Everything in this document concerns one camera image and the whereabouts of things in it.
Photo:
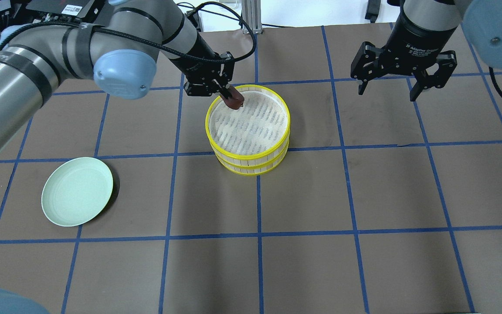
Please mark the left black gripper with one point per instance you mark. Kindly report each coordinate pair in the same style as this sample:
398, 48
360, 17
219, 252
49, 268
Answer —
191, 58

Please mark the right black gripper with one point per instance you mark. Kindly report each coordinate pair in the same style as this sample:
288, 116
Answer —
417, 40

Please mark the brown steamed bun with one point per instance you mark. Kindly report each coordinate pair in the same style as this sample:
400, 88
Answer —
237, 100

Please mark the yellow steamer layer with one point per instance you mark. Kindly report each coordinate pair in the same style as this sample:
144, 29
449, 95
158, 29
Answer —
260, 128
252, 167

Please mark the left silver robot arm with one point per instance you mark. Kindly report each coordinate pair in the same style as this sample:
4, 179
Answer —
120, 58

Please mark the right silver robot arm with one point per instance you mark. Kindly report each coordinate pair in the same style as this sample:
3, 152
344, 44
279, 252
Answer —
481, 20

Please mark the light green plate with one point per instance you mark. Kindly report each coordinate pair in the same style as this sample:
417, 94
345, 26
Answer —
77, 191

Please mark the aluminium frame post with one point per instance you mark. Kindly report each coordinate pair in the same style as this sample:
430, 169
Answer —
251, 14

